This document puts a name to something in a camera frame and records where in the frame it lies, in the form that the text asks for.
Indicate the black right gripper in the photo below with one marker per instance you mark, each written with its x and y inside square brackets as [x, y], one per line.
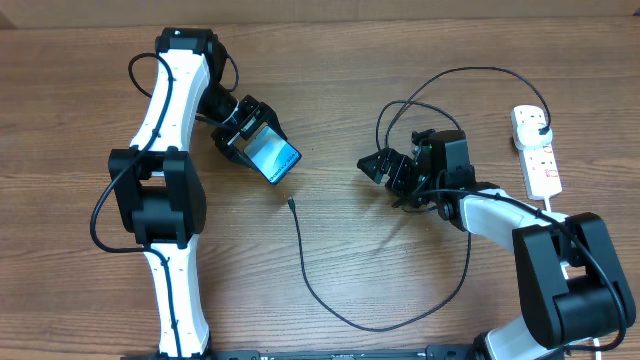
[387, 160]

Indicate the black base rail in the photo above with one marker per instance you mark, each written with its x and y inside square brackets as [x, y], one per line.
[345, 355]

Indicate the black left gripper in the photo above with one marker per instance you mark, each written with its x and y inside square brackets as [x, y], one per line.
[258, 112]

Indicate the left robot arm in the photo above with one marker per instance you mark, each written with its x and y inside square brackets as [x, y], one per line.
[160, 197]

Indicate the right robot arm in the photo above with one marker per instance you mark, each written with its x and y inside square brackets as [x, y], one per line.
[570, 281]

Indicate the white charger plug adapter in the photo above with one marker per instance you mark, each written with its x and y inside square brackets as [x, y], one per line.
[530, 137]

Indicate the Samsung Galaxy smartphone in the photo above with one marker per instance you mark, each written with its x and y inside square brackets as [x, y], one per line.
[272, 155]

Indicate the white power strip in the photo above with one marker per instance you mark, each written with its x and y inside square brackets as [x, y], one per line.
[539, 166]

